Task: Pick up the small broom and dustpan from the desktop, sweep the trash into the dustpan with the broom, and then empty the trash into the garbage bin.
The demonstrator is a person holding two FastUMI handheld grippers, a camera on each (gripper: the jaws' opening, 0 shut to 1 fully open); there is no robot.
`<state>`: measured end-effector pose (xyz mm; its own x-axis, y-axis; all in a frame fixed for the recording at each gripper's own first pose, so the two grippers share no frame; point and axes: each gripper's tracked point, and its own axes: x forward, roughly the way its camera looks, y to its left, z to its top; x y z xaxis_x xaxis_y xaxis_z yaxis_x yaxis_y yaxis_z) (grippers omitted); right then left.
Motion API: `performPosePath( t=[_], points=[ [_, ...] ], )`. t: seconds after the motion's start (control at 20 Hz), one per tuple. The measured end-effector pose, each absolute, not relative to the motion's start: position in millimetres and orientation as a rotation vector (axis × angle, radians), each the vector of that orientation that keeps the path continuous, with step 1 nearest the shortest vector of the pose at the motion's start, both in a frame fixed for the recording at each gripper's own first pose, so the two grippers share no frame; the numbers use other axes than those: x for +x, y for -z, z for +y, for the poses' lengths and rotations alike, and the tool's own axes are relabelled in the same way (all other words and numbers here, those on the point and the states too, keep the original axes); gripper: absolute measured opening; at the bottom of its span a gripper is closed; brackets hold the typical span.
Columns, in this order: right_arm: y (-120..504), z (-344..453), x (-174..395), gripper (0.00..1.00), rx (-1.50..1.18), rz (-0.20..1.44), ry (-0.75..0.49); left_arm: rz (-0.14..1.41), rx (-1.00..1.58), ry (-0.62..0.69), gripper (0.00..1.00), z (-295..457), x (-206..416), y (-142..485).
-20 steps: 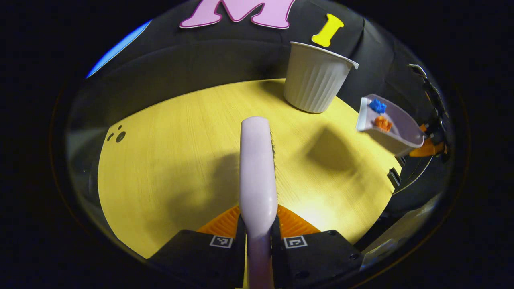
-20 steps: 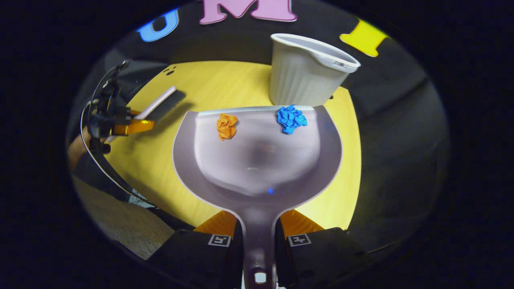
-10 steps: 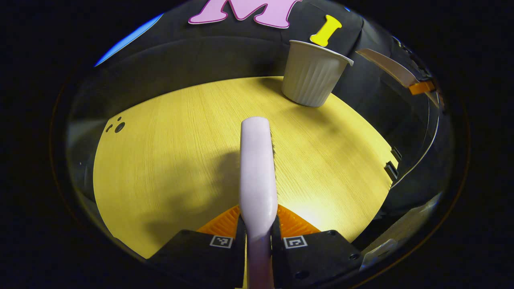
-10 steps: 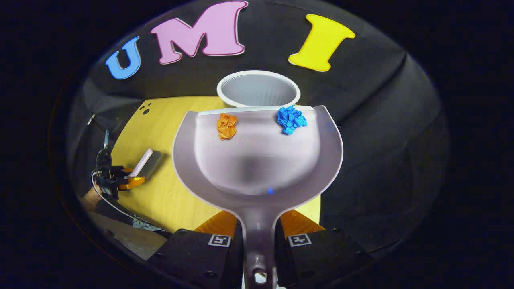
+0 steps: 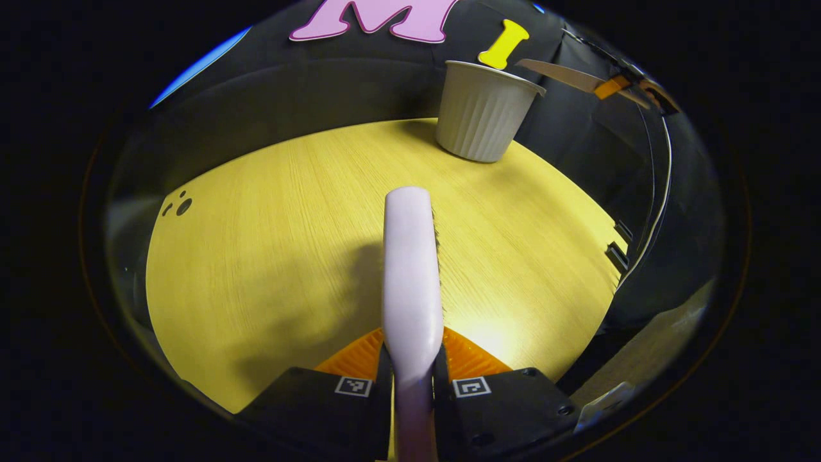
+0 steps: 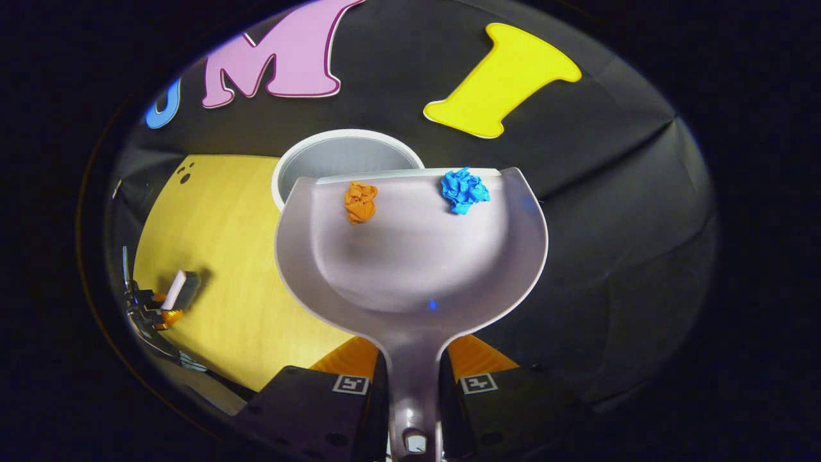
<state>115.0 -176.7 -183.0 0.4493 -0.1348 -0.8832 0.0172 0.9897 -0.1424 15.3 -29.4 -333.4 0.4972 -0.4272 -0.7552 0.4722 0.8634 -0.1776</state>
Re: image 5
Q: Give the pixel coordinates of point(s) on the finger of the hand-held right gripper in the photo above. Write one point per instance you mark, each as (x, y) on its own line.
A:
(612, 86)
(660, 95)

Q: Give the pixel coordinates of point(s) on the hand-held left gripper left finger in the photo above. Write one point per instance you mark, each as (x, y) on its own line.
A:
(321, 417)

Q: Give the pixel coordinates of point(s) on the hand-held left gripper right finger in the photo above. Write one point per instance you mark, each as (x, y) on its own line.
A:
(500, 410)

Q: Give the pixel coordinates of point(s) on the pink dustpan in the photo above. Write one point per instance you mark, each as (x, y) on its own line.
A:
(564, 75)

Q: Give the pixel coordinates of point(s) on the white ribbed garbage bin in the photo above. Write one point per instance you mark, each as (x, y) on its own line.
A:
(481, 115)

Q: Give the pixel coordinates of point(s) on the small pink broom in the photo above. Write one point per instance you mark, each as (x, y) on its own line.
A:
(410, 269)

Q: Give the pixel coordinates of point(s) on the black backdrop cloth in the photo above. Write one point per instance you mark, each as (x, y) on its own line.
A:
(359, 83)

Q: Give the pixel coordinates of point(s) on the black desk bracket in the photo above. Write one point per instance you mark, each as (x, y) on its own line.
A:
(618, 256)
(624, 230)

